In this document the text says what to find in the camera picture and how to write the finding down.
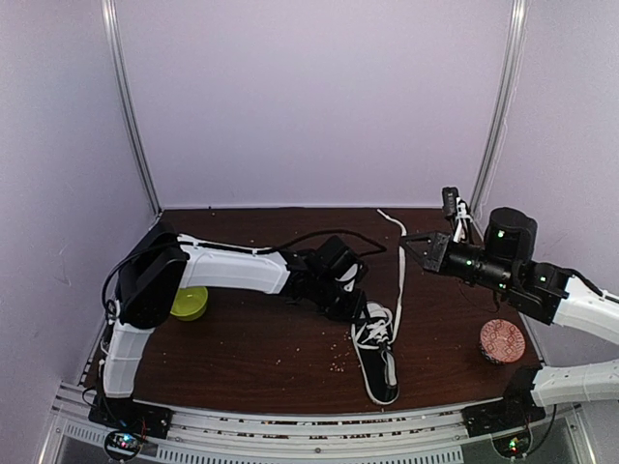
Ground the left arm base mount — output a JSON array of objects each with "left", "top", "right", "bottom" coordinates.
[{"left": 88, "top": 394, "right": 173, "bottom": 439}]

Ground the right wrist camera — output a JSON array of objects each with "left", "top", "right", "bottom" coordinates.
[{"left": 441, "top": 187, "right": 474, "bottom": 244}]

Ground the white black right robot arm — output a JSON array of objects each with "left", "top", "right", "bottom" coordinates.
[{"left": 399, "top": 207, "right": 618, "bottom": 427}]

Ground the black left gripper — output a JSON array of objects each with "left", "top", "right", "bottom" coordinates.
[{"left": 311, "top": 275, "right": 371, "bottom": 325}]

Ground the black white canvas sneaker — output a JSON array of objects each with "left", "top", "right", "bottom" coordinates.
[{"left": 350, "top": 208, "right": 408, "bottom": 405}]

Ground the red patterned bowl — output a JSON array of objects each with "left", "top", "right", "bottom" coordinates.
[{"left": 479, "top": 319, "right": 526, "bottom": 365}]

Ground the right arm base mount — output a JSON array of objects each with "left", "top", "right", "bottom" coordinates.
[{"left": 461, "top": 364, "right": 555, "bottom": 439}]

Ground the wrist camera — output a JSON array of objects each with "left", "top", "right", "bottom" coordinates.
[
  {"left": 337, "top": 264, "right": 366, "bottom": 292},
  {"left": 441, "top": 187, "right": 474, "bottom": 244}
]

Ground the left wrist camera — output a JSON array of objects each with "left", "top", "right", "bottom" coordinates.
[{"left": 337, "top": 264, "right": 366, "bottom": 292}]

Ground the aluminium frame post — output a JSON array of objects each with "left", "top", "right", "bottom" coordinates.
[
  {"left": 101, "top": 0, "right": 162, "bottom": 217},
  {"left": 469, "top": 0, "right": 529, "bottom": 223}
]

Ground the lime green bowl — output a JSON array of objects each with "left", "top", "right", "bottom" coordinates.
[{"left": 170, "top": 286, "right": 209, "bottom": 322}]

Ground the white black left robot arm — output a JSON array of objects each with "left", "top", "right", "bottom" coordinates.
[{"left": 100, "top": 233, "right": 367, "bottom": 429}]

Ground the right aluminium frame post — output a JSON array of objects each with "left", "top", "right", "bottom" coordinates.
[{"left": 469, "top": 0, "right": 529, "bottom": 223}]

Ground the front aluminium rail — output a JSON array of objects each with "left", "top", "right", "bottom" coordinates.
[{"left": 35, "top": 383, "right": 599, "bottom": 463}]

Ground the left aluminium frame post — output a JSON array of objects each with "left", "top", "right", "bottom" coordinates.
[{"left": 101, "top": 0, "right": 162, "bottom": 217}]

